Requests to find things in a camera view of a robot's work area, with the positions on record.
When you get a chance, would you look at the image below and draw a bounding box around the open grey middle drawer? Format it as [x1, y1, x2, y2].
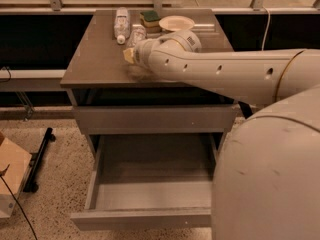
[71, 133, 223, 231]

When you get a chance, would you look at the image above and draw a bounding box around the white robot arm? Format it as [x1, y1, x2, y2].
[123, 30, 320, 240]

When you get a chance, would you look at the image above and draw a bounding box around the black cable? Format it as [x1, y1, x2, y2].
[0, 165, 39, 240]

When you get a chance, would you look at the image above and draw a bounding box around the black table leg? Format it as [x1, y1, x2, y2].
[238, 102, 253, 119]

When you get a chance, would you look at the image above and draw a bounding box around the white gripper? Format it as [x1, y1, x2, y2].
[123, 38, 163, 71]

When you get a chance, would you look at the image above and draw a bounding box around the clear plastic water bottle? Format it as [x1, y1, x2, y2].
[127, 26, 147, 48]

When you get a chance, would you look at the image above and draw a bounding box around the cardboard box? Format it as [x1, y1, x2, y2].
[0, 133, 31, 219]

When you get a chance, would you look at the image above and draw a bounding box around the white labelled plastic bottle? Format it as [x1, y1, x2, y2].
[114, 7, 131, 45]

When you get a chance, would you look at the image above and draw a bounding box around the white power cable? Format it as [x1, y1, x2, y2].
[260, 6, 272, 52]

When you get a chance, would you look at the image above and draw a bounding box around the white ceramic bowl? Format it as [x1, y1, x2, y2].
[159, 16, 195, 32]

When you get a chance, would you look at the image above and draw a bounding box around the closed grey top drawer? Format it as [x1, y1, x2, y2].
[73, 105, 238, 135]

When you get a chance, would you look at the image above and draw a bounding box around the green yellow sponge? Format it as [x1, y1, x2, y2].
[139, 10, 161, 33]

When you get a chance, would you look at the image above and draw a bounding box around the grey drawer cabinet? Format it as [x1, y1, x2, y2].
[61, 10, 238, 231]

